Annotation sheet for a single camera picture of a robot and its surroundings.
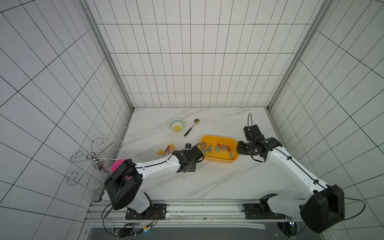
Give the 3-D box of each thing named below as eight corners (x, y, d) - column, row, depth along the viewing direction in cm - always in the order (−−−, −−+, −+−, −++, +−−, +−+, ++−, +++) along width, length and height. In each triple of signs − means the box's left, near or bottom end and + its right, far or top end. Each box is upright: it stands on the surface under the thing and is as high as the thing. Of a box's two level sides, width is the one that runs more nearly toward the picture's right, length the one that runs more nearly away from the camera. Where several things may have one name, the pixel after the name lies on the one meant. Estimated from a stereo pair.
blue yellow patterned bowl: (167, 127, 109) (166, 124, 106) (175, 118, 115) (174, 115, 112) (179, 133, 106) (178, 129, 103) (186, 123, 111) (186, 120, 108)
